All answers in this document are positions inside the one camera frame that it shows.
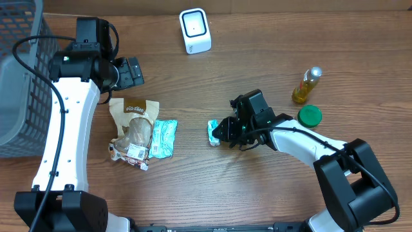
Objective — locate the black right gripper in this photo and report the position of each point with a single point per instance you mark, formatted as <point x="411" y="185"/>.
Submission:
<point x="230" y="124"/>

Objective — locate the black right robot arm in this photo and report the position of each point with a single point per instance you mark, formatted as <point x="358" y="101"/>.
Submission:
<point x="355" y="188"/>

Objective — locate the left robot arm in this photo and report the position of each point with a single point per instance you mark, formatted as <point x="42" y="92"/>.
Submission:
<point x="59" y="199"/>

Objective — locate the brown Pantree snack pouch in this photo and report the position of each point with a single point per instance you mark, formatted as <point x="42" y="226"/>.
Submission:
<point x="135" y="120"/>

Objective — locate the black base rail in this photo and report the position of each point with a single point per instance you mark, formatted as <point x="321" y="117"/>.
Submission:
<point x="219" y="228"/>

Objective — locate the green white round jar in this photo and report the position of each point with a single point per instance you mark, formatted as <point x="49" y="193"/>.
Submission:
<point x="309" y="116"/>

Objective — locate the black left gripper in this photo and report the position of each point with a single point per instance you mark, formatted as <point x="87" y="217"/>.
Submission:
<point x="129" y="73"/>

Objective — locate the teal white packet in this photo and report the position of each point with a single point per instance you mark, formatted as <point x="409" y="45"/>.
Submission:
<point x="162" y="144"/>

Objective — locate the grey plastic mesh basket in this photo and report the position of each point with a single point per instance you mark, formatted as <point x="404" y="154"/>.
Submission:
<point x="26" y="101"/>

